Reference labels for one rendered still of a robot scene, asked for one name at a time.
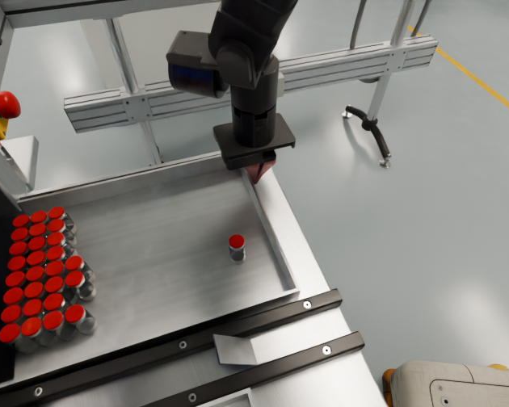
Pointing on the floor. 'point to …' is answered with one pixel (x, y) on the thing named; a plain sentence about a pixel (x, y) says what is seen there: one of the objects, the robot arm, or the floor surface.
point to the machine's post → (0, 185)
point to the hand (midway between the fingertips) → (253, 178)
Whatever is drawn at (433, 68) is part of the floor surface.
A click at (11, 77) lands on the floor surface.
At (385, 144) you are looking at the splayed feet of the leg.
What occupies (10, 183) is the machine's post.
